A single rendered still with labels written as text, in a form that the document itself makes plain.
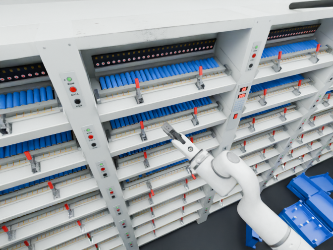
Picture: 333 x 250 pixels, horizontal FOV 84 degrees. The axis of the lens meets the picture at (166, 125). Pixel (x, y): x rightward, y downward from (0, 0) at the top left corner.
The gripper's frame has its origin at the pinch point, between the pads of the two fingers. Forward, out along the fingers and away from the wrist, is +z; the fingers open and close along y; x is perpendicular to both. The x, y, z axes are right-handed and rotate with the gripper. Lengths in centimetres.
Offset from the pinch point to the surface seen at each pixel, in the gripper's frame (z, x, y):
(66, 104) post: 22.9, -18.8, -21.4
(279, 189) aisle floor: -96, 58, 172
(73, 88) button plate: 22.6, -13.5, -25.1
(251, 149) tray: -35, 39, 68
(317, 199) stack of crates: -112, 64, 131
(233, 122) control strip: -14.7, 30.4, 28.4
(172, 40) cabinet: 25.5, 28.7, -4.8
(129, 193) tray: 0, -38, 39
